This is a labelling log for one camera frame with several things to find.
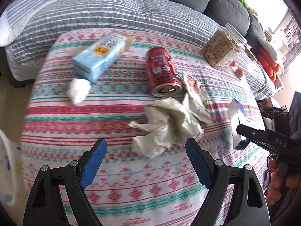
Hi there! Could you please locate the white plastic trash bin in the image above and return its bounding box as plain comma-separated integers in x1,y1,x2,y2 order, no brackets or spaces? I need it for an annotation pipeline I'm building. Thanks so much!
0,129,23,208

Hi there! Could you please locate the bookshelf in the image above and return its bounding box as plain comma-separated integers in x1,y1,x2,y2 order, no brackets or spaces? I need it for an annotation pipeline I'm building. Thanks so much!
281,16,301,60

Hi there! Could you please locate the light blue carton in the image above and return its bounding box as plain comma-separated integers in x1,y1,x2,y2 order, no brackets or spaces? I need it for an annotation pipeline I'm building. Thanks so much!
72,29,133,82

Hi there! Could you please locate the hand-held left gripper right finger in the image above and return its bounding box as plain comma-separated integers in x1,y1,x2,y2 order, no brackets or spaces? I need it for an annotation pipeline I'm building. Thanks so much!
186,138,271,226

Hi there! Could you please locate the red drink can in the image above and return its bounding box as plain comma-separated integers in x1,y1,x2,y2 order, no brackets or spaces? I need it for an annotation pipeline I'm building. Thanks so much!
144,47,183,97

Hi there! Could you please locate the grey-green plush toy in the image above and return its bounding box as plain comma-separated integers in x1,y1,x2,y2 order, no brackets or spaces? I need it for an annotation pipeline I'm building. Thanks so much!
247,7,262,22

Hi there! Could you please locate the white cushion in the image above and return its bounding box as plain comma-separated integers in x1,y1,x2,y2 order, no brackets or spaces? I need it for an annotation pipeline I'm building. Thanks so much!
257,38,285,59

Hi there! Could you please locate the red and white wrapper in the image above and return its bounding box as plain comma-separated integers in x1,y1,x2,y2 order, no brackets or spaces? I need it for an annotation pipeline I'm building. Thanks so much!
182,73,203,97

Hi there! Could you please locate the beige paper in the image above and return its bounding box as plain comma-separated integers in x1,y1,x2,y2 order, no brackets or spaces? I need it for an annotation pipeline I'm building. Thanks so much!
128,98,204,159

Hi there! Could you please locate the crumpled white tissue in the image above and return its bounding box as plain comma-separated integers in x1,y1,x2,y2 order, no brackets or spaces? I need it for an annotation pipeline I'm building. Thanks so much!
67,78,91,105

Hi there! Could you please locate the clear container bamboo lid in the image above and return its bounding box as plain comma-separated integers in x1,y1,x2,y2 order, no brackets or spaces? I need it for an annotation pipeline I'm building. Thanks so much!
229,45,260,79

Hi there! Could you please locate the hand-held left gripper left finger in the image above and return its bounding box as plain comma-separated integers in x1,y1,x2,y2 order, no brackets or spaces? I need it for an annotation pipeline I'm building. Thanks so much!
23,138,107,226

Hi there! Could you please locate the blue and white box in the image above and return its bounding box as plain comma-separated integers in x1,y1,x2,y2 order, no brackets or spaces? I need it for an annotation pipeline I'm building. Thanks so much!
229,98,250,150

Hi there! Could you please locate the person's right hand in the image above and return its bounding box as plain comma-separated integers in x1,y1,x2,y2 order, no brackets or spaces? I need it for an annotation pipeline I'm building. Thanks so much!
266,159,300,206

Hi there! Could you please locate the orange segmented cushion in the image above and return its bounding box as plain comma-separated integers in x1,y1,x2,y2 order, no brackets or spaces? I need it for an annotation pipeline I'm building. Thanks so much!
257,47,283,82

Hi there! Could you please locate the white and green wrapper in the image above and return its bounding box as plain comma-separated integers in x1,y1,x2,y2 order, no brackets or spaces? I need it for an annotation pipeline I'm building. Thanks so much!
185,94,213,126

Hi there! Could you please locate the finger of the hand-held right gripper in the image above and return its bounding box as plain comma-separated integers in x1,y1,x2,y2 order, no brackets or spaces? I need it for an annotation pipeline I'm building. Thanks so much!
236,125,271,149

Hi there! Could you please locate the grey sofa with striped cover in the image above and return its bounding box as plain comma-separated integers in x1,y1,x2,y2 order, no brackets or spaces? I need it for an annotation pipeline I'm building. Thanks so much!
0,0,283,99

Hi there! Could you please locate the patterned tablecloth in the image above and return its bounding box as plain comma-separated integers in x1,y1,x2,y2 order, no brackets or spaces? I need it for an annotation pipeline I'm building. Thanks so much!
21,28,271,226

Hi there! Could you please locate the clear jar of grains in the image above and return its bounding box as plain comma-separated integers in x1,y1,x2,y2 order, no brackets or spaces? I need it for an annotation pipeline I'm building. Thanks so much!
200,23,248,70

